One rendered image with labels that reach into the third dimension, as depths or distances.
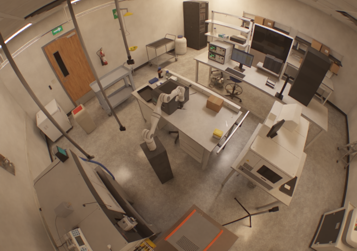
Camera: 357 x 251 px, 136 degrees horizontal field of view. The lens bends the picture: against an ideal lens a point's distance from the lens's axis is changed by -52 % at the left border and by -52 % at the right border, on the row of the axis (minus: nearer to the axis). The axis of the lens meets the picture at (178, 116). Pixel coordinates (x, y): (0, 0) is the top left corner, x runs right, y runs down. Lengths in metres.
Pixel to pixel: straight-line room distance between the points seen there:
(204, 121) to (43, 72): 3.91
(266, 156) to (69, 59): 4.44
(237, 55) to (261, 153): 2.40
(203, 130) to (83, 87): 3.66
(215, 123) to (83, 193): 1.89
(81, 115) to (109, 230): 2.71
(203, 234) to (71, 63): 4.39
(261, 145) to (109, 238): 1.56
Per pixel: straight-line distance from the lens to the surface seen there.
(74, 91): 4.67
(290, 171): 1.58
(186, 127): 2.15
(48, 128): 4.25
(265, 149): 1.54
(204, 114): 2.32
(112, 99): 4.12
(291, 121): 1.75
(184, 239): 1.52
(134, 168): 2.98
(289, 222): 3.26
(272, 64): 3.42
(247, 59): 3.34
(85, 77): 4.61
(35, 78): 4.36
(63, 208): 1.49
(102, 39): 4.49
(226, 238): 2.00
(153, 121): 1.51
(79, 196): 1.54
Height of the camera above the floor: 2.64
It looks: 50 degrees down
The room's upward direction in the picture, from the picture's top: 5 degrees counter-clockwise
